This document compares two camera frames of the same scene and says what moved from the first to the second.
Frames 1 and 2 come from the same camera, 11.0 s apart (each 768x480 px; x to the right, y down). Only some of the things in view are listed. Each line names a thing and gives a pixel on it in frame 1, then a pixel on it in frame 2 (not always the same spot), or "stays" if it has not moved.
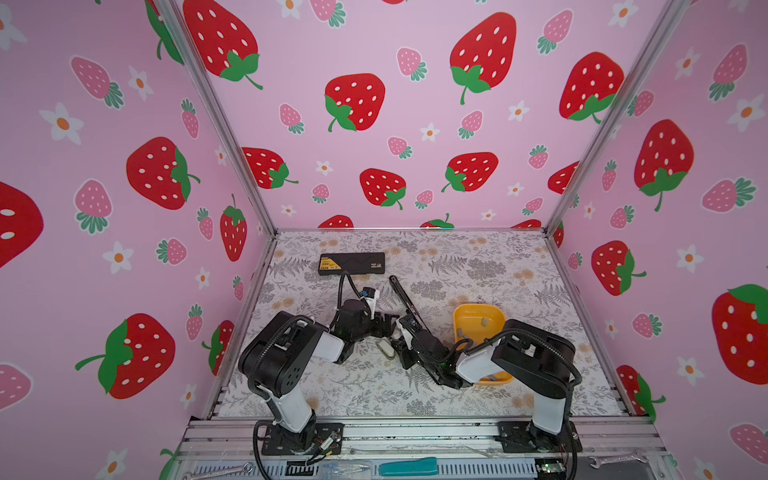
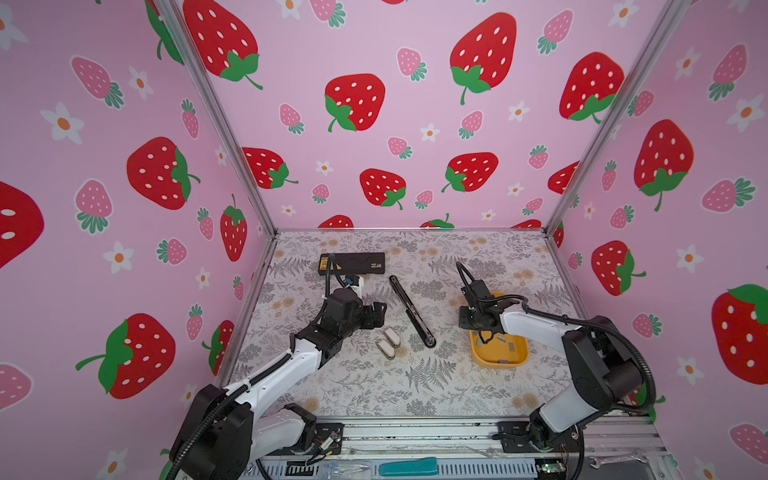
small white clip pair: (386, 348) stays
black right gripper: (402, 349) → (462, 320)
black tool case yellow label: (359, 263) stays
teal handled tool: (426, 465) stays
